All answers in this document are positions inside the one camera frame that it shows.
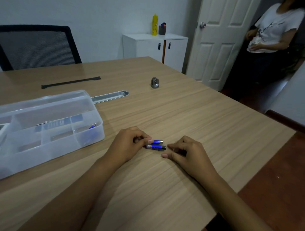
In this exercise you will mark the person's left hand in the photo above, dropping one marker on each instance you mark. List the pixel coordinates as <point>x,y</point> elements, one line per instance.
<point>124,145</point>

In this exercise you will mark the person's right hand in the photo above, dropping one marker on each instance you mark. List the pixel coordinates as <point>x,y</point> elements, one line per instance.
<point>193,159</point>

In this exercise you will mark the person's right thumb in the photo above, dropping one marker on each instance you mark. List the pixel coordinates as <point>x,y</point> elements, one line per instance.
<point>169,156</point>

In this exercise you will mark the person's left fingers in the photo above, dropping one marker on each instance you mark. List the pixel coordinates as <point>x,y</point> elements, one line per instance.
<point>142,137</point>

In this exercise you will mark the short blue cylinder silver tip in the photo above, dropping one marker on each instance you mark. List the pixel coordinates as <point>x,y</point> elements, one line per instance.
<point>157,142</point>

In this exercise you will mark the person's right forearm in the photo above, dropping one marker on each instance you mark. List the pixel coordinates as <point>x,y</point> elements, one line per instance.
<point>236,204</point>

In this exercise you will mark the person's left forearm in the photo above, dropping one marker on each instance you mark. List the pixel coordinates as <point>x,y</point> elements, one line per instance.
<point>78,197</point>

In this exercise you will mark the long blue cylinder black tip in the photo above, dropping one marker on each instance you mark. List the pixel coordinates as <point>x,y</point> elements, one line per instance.
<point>156,147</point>

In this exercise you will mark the blue item in organizer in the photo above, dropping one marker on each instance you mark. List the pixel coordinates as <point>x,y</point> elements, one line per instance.
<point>92,126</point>

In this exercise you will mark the silver metal tray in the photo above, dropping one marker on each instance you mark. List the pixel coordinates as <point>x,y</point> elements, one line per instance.
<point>109,96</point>

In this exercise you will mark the grey metal plate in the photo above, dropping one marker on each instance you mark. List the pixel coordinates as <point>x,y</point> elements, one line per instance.
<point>53,124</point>

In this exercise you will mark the black flat strip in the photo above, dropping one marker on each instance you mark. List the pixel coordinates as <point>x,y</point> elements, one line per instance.
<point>71,82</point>

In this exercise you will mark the white cabinet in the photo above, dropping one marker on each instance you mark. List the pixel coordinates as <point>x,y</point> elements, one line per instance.
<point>152,47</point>

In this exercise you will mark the clear plastic organizer box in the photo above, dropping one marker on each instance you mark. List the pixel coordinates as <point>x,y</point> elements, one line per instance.
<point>47,133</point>

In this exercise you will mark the dark pen cup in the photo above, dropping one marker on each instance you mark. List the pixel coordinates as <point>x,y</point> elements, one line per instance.
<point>162,30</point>

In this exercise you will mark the yellow bottle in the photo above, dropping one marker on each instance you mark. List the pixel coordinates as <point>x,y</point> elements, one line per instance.
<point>154,25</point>

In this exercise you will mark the white panel door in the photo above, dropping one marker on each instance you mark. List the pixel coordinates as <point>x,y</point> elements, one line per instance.
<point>221,47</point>

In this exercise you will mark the silver door knob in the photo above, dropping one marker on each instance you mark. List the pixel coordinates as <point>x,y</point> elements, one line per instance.
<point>202,25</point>

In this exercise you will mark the white side table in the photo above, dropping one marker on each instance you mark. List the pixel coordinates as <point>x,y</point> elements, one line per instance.
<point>289,102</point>

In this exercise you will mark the black mesh office chair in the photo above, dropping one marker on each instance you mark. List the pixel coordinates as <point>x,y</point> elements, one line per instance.
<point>35,47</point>

